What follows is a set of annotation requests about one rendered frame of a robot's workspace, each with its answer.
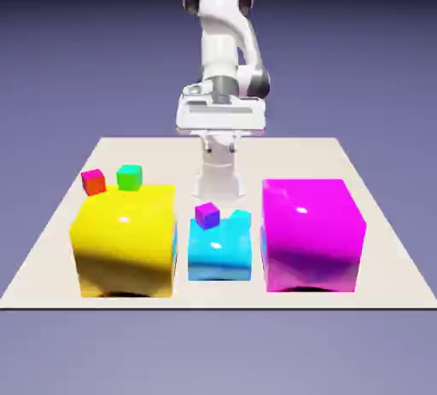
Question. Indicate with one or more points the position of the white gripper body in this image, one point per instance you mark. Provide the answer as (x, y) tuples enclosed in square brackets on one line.
[(220, 118)]

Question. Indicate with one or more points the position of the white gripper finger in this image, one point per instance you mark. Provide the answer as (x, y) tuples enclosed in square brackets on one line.
[(208, 145), (233, 143)]

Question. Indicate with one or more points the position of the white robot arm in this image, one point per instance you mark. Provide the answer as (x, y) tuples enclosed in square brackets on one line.
[(218, 26)]

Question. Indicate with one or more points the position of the small purple cube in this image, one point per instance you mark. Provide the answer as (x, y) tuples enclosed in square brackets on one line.
[(207, 216)]

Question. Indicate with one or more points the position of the small cyan cube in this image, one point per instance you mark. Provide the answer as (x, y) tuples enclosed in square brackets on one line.
[(241, 216)]

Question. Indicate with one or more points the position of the small green cube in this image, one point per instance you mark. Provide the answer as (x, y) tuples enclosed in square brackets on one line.
[(129, 177)]

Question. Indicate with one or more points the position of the small red cube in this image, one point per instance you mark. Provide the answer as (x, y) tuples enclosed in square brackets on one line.
[(93, 182)]

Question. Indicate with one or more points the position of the large cyan box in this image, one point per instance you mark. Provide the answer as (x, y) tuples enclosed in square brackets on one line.
[(218, 255)]

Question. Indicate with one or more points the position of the large magenta box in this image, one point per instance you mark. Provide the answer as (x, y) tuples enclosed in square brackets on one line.
[(310, 234)]

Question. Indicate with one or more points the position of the large yellow box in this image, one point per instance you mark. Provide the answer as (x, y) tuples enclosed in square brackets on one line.
[(124, 241)]

